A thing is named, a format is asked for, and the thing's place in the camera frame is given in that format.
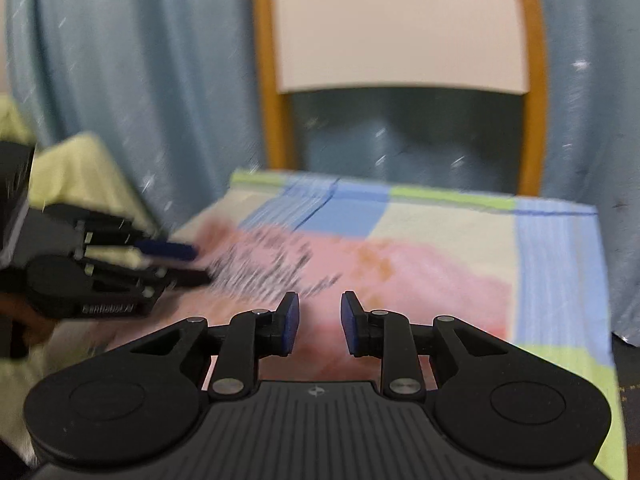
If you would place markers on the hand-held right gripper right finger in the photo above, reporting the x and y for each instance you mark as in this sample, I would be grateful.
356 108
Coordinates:
351 322

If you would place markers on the blue green checked cloth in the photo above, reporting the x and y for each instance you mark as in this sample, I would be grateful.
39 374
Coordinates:
550 270

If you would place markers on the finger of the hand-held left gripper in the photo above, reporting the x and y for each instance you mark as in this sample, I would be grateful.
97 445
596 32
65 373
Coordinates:
185 278
167 250

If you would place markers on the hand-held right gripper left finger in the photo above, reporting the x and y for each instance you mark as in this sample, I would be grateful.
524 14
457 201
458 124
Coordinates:
290 322

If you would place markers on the blue curtain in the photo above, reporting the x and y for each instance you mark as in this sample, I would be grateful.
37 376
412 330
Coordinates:
150 60

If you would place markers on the pink printed garment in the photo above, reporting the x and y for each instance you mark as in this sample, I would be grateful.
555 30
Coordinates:
400 280

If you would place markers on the green sofa cover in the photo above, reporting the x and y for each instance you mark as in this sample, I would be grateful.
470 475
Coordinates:
75 170

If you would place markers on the wooden chair cream backrest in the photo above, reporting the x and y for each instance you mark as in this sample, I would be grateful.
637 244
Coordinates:
400 35

